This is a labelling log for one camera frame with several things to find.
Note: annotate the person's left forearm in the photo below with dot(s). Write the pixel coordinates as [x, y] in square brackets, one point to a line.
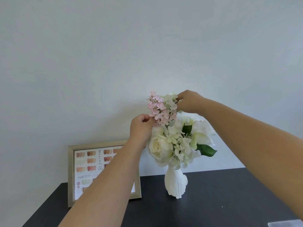
[104, 186]

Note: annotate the pink artificial flower sprig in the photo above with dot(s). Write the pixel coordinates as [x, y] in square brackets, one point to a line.
[161, 110]

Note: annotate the big green artificial leaf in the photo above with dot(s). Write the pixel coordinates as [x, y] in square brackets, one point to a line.
[206, 150]

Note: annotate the person's left hand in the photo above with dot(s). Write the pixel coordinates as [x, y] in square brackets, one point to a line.
[138, 132]

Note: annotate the person's right forearm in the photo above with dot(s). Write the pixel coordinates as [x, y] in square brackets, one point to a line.
[255, 146]

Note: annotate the person's left thumb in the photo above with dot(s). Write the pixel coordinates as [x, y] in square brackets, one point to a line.
[149, 122]

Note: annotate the small pale green hydrangea sprig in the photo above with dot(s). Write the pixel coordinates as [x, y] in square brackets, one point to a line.
[171, 101]

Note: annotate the white artificial rose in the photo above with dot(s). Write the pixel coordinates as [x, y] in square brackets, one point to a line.
[159, 147]

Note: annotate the small green artificial leaf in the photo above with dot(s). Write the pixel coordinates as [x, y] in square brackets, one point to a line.
[187, 130]

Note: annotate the large pale green hydrangea cluster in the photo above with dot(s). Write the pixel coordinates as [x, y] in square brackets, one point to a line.
[178, 145]

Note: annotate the white ceramic vase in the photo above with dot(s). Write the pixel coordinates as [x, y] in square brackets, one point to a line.
[175, 183]

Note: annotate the large white open flower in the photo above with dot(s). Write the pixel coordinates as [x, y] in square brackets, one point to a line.
[202, 132]

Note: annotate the person's right thumb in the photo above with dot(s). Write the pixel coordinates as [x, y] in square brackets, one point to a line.
[181, 103]

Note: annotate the person's right hand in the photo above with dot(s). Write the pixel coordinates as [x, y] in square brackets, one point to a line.
[190, 102]

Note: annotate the champagne framed nail colour chart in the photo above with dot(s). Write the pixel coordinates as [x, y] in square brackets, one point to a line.
[81, 167]

